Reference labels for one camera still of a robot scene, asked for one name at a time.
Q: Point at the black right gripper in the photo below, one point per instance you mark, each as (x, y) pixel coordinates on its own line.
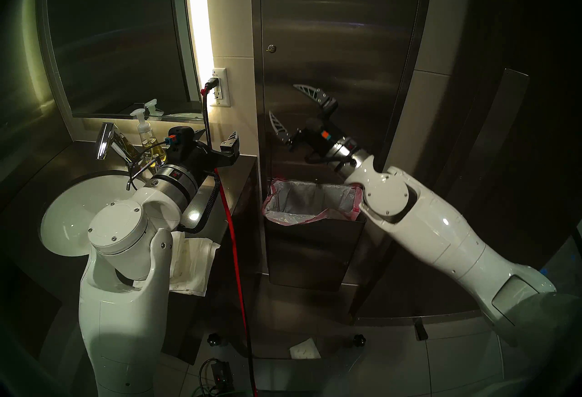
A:
(300, 139)

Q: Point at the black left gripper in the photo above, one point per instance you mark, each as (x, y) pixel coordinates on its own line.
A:
(211, 159)

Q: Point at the stainless steel dispenser door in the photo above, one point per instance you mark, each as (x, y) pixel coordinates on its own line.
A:
(354, 0)

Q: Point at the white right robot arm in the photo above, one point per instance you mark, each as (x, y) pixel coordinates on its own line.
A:
(432, 227)

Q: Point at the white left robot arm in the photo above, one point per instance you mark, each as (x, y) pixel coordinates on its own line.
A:
(122, 318)

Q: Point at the stainless steel dispenser cabinet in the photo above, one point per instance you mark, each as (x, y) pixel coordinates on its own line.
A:
(255, 127)

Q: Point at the folded white towel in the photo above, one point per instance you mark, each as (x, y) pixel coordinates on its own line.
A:
(195, 264)

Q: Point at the clear soap pump bottle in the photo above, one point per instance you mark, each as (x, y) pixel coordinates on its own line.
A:
(148, 136)

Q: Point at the clear pink-rimmed trash liner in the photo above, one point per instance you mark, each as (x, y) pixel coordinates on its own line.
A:
(313, 205)

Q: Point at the chrome faucet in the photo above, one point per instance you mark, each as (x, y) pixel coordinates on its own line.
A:
(105, 141)

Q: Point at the vertical light strip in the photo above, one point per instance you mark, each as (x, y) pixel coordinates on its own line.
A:
(198, 14)

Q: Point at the stainless steel waste bin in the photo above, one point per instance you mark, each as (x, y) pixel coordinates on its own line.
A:
(313, 259)

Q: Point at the white sink basin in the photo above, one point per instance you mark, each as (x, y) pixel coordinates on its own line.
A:
(63, 218)

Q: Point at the black star knob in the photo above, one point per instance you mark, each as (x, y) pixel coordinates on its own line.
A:
(359, 340)
(213, 339)

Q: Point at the white paper scrap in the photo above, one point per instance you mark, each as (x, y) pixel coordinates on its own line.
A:
(305, 349)

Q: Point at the black power box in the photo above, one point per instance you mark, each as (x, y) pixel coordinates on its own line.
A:
(222, 374)

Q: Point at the dark stall door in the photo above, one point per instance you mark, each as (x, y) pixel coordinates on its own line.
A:
(536, 82)

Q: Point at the black door stop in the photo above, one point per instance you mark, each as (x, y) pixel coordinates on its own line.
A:
(421, 330)

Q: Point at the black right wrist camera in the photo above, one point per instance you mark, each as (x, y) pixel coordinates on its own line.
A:
(323, 133)

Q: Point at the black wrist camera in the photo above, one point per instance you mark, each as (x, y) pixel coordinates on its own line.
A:
(323, 133)
(181, 143)

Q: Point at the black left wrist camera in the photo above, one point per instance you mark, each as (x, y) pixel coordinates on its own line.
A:
(181, 143)

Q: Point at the white wall outlet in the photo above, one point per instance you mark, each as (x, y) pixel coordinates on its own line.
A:
(223, 93)

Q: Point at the wall mirror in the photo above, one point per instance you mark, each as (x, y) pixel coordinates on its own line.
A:
(118, 36)

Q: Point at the gray robot base plate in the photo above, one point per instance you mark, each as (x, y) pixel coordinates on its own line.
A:
(282, 375)

